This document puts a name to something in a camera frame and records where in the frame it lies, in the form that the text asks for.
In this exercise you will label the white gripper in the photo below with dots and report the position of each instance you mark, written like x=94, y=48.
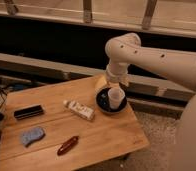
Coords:
x=115, y=73

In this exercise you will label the black bowl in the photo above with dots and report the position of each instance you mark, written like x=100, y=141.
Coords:
x=102, y=102

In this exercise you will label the white bottle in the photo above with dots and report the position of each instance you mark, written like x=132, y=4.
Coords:
x=80, y=109

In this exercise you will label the wooden table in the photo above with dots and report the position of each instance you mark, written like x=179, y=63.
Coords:
x=102, y=138

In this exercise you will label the translucent plastic cup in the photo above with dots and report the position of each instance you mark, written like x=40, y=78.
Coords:
x=115, y=96

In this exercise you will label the black rectangular case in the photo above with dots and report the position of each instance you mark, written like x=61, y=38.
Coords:
x=28, y=112

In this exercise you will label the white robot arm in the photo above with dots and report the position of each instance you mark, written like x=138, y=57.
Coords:
x=176, y=66

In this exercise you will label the red-brown oblong object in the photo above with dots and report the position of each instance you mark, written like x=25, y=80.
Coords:
x=67, y=145

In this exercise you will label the blue cloth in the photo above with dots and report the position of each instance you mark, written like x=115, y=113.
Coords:
x=30, y=136

